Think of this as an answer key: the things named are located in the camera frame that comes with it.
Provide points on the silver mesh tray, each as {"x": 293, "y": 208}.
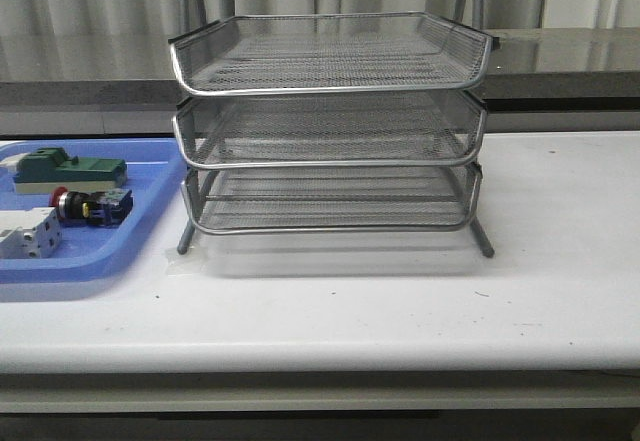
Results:
{"x": 270, "y": 55}
{"x": 422, "y": 128}
{"x": 331, "y": 199}

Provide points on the red emergency push button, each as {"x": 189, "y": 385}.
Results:
{"x": 98, "y": 208}

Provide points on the blue plastic tray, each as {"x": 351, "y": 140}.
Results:
{"x": 155, "y": 169}

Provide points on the grey background counter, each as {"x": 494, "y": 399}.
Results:
{"x": 554, "y": 79}

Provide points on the green electrical switch block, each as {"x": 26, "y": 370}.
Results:
{"x": 46, "y": 169}

